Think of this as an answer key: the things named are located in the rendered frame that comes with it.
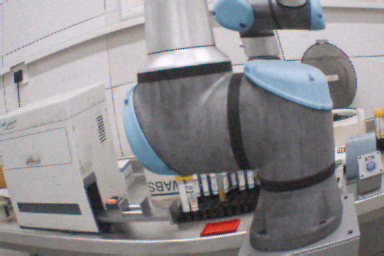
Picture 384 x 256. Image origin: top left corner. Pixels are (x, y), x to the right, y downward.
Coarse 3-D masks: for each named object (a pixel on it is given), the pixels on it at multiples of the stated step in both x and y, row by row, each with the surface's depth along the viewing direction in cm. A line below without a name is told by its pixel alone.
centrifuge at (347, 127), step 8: (336, 112) 147; (344, 112) 145; (352, 112) 141; (360, 112) 136; (336, 120) 129; (344, 120) 129; (352, 120) 128; (336, 128) 128; (344, 128) 127; (352, 128) 126; (336, 136) 128; (344, 136) 127; (352, 136) 126; (336, 144) 129; (344, 144) 128; (336, 152) 127; (344, 152) 126; (344, 160) 123; (344, 168) 124
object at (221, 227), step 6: (216, 222) 112; (222, 222) 112; (228, 222) 111; (234, 222) 111; (204, 228) 109; (210, 228) 110; (216, 228) 109; (222, 228) 109; (228, 228) 108; (234, 228) 105; (204, 234) 106; (210, 234) 106; (216, 234) 106
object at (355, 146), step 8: (368, 136) 111; (352, 144) 112; (360, 144) 111; (368, 144) 111; (352, 152) 113; (360, 152) 112; (368, 152) 111; (352, 160) 113; (352, 168) 113; (352, 176) 113
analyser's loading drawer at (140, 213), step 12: (120, 204) 113; (144, 204) 114; (168, 204) 113; (96, 216) 115; (108, 216) 115; (120, 216) 114; (132, 216) 113; (144, 216) 112; (156, 216) 112; (168, 216) 111
